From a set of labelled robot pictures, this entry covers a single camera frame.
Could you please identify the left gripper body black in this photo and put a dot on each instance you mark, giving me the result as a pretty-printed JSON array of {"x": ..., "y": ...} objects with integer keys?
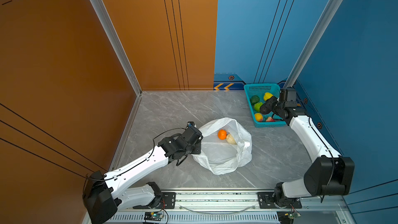
[{"x": 196, "y": 149}]

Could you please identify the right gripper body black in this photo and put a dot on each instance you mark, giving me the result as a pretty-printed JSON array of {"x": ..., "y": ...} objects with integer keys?
[{"x": 277, "y": 107}]

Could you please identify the red peach fruit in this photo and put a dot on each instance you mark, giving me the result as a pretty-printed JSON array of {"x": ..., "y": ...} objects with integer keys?
[{"x": 270, "y": 119}]

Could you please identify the yellow lemon fruit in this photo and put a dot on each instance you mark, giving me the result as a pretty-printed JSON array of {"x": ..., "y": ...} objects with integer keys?
[{"x": 267, "y": 96}]

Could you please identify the yellow orange fruit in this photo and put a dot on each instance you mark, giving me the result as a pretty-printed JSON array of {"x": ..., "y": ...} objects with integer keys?
[{"x": 259, "y": 117}]

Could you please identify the dark green fruit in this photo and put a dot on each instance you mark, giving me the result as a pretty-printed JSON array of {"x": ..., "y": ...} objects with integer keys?
[{"x": 254, "y": 100}]

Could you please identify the white plastic bag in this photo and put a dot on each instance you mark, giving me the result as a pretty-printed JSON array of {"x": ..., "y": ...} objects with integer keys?
[{"x": 218, "y": 156}]

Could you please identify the teal plastic basket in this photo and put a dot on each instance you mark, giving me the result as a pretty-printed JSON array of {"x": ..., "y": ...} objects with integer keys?
[{"x": 260, "y": 90}]

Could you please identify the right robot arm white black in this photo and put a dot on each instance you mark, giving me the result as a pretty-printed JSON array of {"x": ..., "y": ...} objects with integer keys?
[{"x": 330, "y": 174}]

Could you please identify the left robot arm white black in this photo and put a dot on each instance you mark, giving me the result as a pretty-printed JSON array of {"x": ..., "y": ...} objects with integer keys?
[{"x": 106, "y": 194}]

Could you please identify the left circuit board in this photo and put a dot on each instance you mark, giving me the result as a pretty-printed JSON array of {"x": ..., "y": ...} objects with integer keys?
[{"x": 154, "y": 218}]

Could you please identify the circuit board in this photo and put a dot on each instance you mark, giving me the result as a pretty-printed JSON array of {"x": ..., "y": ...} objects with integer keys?
[
  {"x": 288, "y": 217},
  {"x": 154, "y": 218}
]

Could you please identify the right circuit board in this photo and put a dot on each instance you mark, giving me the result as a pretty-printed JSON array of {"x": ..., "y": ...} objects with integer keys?
[{"x": 288, "y": 217}]

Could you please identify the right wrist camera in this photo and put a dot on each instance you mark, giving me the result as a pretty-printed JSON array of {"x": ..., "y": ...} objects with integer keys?
[{"x": 287, "y": 95}]

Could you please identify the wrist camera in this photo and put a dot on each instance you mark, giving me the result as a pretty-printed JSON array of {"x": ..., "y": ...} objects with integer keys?
[
  {"x": 287, "y": 95},
  {"x": 190, "y": 125}
]

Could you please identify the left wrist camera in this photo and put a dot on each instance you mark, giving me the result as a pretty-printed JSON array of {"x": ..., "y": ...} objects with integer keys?
[{"x": 190, "y": 125}]

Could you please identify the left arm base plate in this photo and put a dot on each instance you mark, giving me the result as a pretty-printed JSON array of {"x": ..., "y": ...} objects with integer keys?
[{"x": 166, "y": 201}]

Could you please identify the aluminium front rail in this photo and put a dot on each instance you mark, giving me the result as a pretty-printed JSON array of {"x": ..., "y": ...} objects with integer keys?
[{"x": 222, "y": 200}]

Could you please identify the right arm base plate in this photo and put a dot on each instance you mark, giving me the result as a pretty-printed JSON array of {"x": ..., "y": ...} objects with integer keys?
[{"x": 268, "y": 200}]

